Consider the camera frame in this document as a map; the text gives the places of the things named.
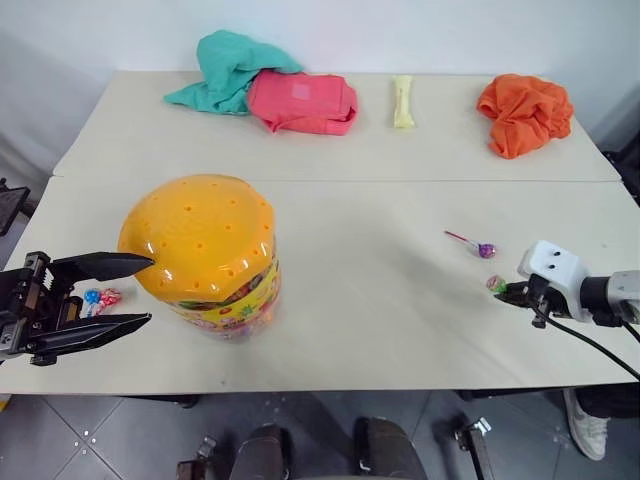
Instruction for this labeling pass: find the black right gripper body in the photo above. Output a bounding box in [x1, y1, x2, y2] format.
[523, 273, 572, 330]

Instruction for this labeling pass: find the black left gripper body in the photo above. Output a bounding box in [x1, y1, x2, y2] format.
[0, 252, 84, 368]

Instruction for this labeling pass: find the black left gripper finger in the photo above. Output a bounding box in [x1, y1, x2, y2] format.
[28, 312, 153, 359]
[48, 251, 157, 290]

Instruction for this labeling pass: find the orange-yellow perforated jar lid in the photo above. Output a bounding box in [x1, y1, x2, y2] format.
[117, 173, 278, 307]

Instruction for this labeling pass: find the clear plastic lollipop jar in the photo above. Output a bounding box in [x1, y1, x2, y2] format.
[168, 239, 284, 344]

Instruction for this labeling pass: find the red white wrapped lollipop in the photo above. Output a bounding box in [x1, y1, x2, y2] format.
[99, 288, 124, 315]

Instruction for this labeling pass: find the purple lollipop with pink stick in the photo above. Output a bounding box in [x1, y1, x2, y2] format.
[444, 229, 497, 260]

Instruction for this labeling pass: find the black chair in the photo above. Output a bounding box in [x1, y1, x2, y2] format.
[0, 178, 32, 238]

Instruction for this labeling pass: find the dark trouser leg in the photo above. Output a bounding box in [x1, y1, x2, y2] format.
[574, 381, 640, 422]

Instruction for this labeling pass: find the white sneaker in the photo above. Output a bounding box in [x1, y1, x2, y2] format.
[563, 389, 612, 462]

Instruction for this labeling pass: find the orange crumpled cloth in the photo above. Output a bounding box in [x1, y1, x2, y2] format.
[475, 73, 575, 161]

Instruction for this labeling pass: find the dark rounded shape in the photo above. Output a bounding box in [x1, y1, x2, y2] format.
[353, 416, 432, 480]
[233, 423, 294, 480]

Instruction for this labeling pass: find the pale yellow snack packet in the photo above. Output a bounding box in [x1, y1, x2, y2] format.
[387, 74, 417, 131]

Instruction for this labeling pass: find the teal cloth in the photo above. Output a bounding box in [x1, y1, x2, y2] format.
[163, 29, 305, 117]

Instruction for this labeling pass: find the pink folded cloth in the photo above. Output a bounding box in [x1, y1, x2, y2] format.
[247, 70, 359, 137]

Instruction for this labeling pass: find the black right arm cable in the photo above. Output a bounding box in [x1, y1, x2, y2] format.
[531, 298, 640, 382]

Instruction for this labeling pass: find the metal bracket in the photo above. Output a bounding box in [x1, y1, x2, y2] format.
[176, 435, 219, 480]
[451, 413, 497, 480]

